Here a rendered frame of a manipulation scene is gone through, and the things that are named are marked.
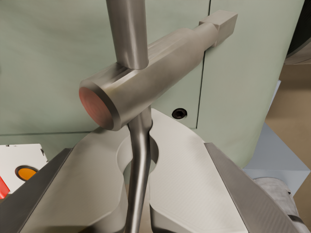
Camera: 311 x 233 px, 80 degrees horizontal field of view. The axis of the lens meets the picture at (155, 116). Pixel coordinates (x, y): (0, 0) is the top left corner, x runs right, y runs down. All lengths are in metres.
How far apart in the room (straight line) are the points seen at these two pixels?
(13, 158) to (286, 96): 1.88
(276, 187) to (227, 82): 0.41
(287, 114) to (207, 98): 1.88
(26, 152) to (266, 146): 0.55
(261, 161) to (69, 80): 0.48
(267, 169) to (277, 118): 1.50
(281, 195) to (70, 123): 0.48
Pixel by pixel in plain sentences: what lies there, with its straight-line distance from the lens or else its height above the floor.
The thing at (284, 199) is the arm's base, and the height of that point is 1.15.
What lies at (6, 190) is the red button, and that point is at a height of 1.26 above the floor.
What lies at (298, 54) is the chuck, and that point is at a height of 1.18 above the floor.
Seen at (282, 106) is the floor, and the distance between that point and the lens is 1.97.
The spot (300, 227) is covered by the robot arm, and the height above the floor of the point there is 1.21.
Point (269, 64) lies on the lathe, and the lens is 0.19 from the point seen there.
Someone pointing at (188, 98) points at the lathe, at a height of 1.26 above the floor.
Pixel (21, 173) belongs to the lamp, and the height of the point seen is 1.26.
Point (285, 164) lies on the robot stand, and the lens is 0.58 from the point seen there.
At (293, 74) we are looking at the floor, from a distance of 1.87.
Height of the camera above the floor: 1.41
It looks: 58 degrees down
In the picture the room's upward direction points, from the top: 177 degrees clockwise
